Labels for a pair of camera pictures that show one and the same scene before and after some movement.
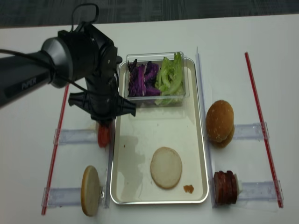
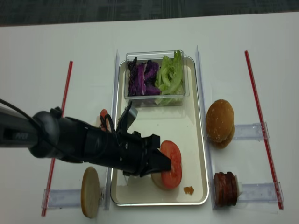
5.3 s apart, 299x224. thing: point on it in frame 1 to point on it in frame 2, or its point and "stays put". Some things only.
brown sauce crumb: (189, 188) stays put
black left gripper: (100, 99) to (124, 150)
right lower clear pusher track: (260, 191) stays put
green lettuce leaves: (170, 81) stays put
